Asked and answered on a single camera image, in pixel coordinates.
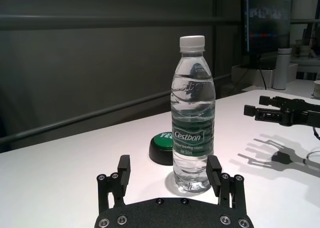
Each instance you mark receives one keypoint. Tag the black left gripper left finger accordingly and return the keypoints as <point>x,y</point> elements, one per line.
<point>123,178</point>

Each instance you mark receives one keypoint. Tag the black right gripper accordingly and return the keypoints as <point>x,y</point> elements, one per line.
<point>302,114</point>

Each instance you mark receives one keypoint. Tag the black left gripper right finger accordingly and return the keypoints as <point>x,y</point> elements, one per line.
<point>216,178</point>

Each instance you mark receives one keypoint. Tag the clear water bottle green label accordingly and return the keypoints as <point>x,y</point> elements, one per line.
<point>193,118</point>

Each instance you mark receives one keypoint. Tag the white monitor riser box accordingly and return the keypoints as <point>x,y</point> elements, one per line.
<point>250,78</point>

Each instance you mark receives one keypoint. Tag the white thermos bottle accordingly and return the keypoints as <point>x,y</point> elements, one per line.
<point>281,68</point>

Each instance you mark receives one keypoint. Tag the green YES push button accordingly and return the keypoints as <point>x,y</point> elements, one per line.
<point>161,148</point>

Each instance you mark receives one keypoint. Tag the white paper cup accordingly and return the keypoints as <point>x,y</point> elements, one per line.
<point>317,89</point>

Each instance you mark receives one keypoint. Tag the black computer monitor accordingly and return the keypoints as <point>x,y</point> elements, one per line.
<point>267,20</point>

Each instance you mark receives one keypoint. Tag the dark grey wall rail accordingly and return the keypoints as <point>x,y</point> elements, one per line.
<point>100,114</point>

